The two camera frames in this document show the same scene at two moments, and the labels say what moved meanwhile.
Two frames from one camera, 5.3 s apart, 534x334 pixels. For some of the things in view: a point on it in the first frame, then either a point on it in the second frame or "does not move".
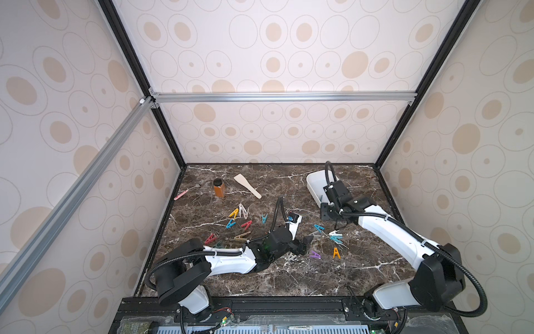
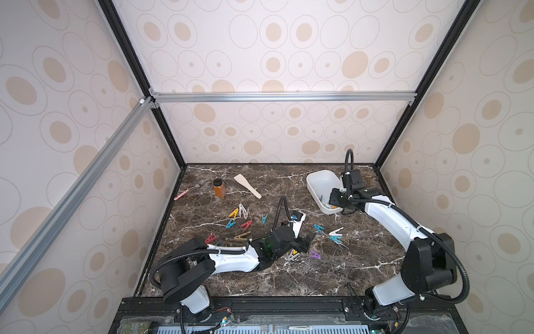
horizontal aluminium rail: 284,97 does not move
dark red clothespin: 211,239 does not move
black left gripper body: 294,245 does not move
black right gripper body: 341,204 to 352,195
